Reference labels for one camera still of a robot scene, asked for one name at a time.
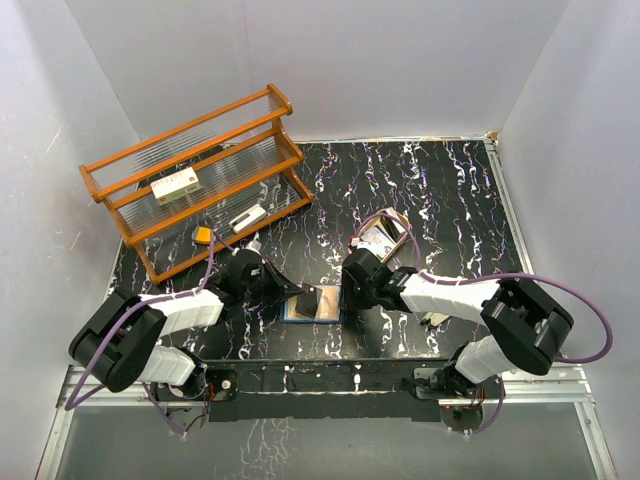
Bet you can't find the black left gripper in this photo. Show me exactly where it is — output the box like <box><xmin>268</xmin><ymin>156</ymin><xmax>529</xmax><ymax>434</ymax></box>
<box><xmin>240</xmin><ymin>258</ymin><xmax>302</xmax><ymax>307</ymax></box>

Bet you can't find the black credit card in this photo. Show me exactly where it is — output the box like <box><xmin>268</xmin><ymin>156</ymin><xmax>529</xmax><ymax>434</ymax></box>
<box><xmin>295</xmin><ymin>283</ymin><xmax>322</xmax><ymax>318</ymax></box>

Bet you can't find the blue leather card holder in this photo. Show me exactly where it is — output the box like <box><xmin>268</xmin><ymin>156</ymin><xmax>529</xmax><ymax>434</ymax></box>
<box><xmin>281</xmin><ymin>284</ymin><xmax>344</xmax><ymax>324</ymax></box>

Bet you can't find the gold VIP credit card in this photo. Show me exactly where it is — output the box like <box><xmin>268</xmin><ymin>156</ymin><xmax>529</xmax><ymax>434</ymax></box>
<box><xmin>316</xmin><ymin>285</ymin><xmax>341</xmax><ymax>323</ymax></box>

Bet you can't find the stack of credit cards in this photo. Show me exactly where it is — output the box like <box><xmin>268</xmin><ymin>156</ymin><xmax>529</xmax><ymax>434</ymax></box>
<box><xmin>360</xmin><ymin>211</ymin><xmax>409</xmax><ymax>259</ymax></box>

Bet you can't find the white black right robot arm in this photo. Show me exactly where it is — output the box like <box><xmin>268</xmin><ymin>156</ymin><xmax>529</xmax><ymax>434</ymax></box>
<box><xmin>340</xmin><ymin>249</ymin><xmax>574</xmax><ymax>397</ymax></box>

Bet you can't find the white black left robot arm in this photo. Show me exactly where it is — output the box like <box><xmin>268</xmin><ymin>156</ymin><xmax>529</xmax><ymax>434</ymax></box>
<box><xmin>68</xmin><ymin>248</ymin><xmax>304</xmax><ymax>399</ymax></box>

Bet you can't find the beige oval card tray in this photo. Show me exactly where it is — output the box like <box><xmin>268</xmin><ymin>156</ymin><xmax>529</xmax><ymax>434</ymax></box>
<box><xmin>358</xmin><ymin>208</ymin><xmax>414</xmax><ymax>262</ymax></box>

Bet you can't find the white black small device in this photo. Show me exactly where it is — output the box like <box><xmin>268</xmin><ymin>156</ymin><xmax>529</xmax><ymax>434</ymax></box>
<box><xmin>229</xmin><ymin>203</ymin><xmax>267</xmax><ymax>233</ymax></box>

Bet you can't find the orange yellow small object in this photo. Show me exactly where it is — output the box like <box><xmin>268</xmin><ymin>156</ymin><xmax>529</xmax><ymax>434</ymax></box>
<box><xmin>191</xmin><ymin>226</ymin><xmax>215</xmax><ymax>245</ymax></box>

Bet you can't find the orange wooden shelf rack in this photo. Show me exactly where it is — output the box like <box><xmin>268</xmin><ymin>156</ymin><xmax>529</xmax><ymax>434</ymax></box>
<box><xmin>79</xmin><ymin>83</ymin><xmax>314</xmax><ymax>284</ymax></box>

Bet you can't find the white red small box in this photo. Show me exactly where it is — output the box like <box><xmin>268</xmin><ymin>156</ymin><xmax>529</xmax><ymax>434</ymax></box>
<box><xmin>151</xmin><ymin>167</ymin><xmax>202</xmax><ymax>205</ymax></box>

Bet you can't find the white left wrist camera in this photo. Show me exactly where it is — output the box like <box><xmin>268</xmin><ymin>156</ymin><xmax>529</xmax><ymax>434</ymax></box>
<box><xmin>244</xmin><ymin>239</ymin><xmax>261</xmax><ymax>257</ymax></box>

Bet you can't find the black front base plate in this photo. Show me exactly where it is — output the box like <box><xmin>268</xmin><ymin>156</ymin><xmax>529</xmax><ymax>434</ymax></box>
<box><xmin>206</xmin><ymin>359</ymin><xmax>441</xmax><ymax>423</ymax></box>

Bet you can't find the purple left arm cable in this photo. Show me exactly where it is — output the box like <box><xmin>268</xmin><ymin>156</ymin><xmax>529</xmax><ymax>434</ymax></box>
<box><xmin>64</xmin><ymin>234</ymin><xmax>241</xmax><ymax>412</ymax></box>

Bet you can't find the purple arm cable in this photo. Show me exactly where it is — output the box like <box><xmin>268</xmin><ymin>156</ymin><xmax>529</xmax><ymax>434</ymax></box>
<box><xmin>64</xmin><ymin>234</ymin><xmax>241</xmax><ymax>412</ymax></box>
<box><xmin>349</xmin><ymin>213</ymin><xmax>614</xmax><ymax>435</ymax></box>

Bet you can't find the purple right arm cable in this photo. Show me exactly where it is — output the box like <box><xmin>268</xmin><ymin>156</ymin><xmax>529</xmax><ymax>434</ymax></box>
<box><xmin>349</xmin><ymin>213</ymin><xmax>614</xmax><ymax>435</ymax></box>

